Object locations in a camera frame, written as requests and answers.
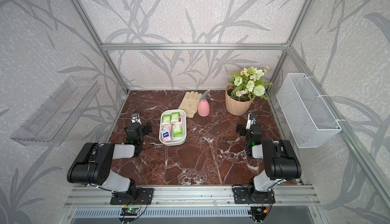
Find pink blue tissue pack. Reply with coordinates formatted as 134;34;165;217
162;124;172;130
161;128;172;142

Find green tissue pack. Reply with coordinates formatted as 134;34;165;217
171;112;180;123
161;114;171;125
172;125;183;138

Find white plastic storage box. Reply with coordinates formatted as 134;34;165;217
158;109;187;146

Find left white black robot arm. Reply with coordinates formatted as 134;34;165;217
67;122;152;195

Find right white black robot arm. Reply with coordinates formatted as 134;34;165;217
236;124;302;195

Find terracotta pot with flowers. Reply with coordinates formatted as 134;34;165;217
225;66;273;116

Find pink spray bottle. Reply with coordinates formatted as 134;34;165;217
198;90;210;117

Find beige rubber glove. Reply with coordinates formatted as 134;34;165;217
178;91;202;118

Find left green circuit board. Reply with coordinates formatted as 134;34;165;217
121;207;140;216

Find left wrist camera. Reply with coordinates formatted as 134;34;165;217
131;112;141;124

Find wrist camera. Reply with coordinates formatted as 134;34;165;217
131;112;141;124
246;113;257;130

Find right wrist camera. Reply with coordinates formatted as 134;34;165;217
246;113;257;130

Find white wire mesh basket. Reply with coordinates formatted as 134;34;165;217
276;73;342;149

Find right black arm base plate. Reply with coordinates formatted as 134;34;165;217
232;185;275;204

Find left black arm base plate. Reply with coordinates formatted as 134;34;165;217
110;187;154;205

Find right circuit board with wires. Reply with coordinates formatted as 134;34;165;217
248;207;271;219

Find clear acrylic wall shelf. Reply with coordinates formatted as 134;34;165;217
10;76;100;146

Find aluminium front rail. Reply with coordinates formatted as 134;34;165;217
64;185;320;208

